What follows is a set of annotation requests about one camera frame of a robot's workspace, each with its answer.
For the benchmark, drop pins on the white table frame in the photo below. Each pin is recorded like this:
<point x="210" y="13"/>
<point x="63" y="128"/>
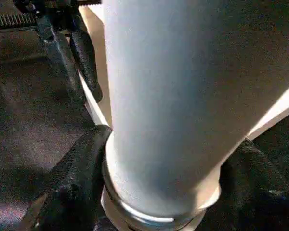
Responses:
<point x="272" y="113"/>

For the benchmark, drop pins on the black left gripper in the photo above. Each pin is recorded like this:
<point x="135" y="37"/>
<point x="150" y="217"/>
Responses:
<point x="26" y="14"/>

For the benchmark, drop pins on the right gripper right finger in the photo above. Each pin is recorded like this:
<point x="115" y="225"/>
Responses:
<point x="255" y="187"/>

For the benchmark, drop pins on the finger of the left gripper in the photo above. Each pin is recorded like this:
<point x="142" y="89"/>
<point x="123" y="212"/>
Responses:
<point x="86" y="62"/>

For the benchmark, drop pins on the white plastic table leg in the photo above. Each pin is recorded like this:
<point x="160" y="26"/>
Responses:
<point x="171" y="96"/>

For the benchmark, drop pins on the black work mat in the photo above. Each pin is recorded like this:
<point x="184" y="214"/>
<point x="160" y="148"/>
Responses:
<point x="26" y="120"/>

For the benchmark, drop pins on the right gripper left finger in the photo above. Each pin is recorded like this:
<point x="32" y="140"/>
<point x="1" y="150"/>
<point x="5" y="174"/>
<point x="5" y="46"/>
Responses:
<point x="69" y="183"/>

